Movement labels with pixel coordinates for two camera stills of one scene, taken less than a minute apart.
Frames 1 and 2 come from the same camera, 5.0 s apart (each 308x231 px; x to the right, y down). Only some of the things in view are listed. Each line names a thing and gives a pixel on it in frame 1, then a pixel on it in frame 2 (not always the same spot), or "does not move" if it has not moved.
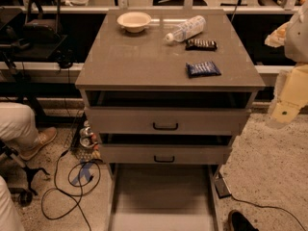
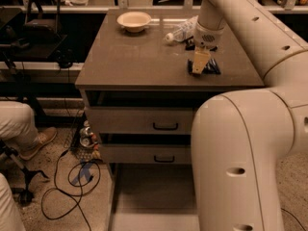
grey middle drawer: (163, 154) does not move
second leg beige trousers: (9, 218) does not move
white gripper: (297, 39) → (207, 37)
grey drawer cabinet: (166, 90) does not move
